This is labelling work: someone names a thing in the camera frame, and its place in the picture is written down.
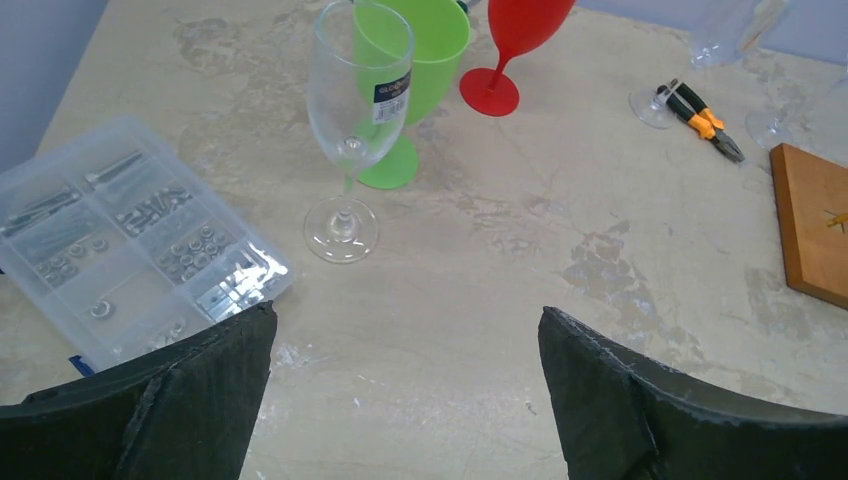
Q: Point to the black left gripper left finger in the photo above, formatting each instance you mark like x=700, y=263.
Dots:
x=186, y=411

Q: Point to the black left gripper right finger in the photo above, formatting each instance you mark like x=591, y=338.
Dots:
x=622, y=415

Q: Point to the clear round wine glass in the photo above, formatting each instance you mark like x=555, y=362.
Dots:
x=816, y=121

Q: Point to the clear champagne flute with label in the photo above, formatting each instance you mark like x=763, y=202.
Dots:
x=357, y=101

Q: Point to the wooden rack base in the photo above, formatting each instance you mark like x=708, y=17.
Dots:
x=811, y=201

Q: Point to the clear tall flute glass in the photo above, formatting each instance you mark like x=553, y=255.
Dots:
x=723, y=35

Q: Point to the clear plastic screw box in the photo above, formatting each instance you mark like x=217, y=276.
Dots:
x=125, y=249

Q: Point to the orange black pliers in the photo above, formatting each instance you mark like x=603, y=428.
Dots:
x=691, y=109

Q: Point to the red plastic goblet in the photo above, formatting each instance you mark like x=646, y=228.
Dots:
x=517, y=27

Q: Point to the green plastic goblet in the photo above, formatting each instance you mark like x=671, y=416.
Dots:
x=442, y=33

